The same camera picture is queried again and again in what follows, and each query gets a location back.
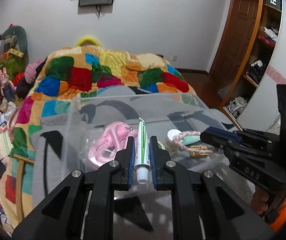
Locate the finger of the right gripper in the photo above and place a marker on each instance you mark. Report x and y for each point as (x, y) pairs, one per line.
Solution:
(213, 141)
(223, 134)

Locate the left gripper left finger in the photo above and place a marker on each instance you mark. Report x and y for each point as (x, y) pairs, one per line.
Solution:
(123, 179)

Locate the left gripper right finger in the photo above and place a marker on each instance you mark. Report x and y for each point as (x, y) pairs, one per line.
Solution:
(160, 177)

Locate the white green ointment tube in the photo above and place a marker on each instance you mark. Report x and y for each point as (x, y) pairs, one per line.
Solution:
(142, 158)

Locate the tan wooden block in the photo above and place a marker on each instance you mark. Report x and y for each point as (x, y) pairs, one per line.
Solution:
(199, 151)

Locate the mint green lotion bottle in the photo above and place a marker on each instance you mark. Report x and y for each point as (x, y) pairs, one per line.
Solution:
(190, 140)

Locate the white medicine bottle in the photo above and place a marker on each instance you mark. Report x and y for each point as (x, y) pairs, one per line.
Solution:
(171, 139)

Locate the white bandage roll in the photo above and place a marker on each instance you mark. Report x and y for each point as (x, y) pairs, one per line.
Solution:
(160, 144)

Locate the right hand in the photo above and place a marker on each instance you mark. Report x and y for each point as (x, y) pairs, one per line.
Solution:
(259, 201)

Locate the clear plastic storage box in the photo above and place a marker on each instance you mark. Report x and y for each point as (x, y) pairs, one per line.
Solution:
(95, 126)

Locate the white wardrobe sliding door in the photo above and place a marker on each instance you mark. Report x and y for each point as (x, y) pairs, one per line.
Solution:
(262, 110)

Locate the grey black patterned blanket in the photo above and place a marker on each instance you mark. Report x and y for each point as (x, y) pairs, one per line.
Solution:
(140, 212)

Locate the colourful patchwork quilt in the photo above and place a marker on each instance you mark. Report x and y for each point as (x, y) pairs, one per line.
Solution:
(84, 71)

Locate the yellow pillow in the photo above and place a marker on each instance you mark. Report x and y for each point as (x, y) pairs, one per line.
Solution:
(88, 40)

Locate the wooden door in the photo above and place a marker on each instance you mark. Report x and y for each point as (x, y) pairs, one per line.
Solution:
(233, 45)

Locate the pink knit hat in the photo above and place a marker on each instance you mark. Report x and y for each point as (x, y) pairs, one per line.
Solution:
(31, 71)

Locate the pink rabbit toy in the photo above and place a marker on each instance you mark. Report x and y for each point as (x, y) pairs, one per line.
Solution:
(7, 88)

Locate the grey green chair back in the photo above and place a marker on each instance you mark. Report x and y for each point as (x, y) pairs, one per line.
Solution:
(16, 37)

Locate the wall power socket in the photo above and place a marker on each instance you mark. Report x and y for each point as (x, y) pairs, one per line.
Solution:
(174, 58)

